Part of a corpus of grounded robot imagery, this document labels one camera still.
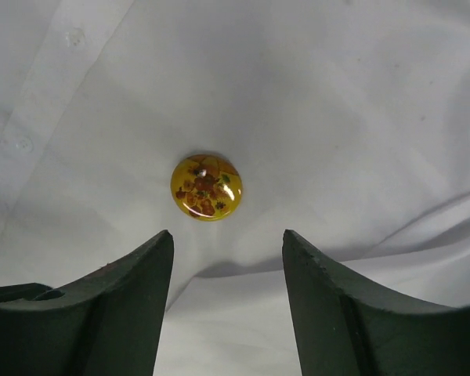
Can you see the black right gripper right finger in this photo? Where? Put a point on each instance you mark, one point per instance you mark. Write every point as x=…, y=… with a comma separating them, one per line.
x=347, y=324

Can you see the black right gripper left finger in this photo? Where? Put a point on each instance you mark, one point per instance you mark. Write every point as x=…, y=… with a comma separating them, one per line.
x=105, y=323

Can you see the yellow sunflower brooch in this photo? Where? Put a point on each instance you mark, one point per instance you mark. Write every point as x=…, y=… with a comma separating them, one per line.
x=206, y=187

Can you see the white button-up shirt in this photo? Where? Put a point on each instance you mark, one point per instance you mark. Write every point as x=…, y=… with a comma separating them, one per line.
x=348, y=122

